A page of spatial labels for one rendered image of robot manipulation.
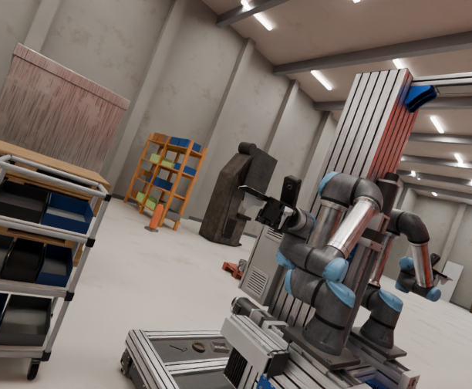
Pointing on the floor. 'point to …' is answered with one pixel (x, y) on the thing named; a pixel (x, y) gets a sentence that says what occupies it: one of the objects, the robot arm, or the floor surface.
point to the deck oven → (55, 112)
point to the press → (237, 224)
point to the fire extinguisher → (156, 218)
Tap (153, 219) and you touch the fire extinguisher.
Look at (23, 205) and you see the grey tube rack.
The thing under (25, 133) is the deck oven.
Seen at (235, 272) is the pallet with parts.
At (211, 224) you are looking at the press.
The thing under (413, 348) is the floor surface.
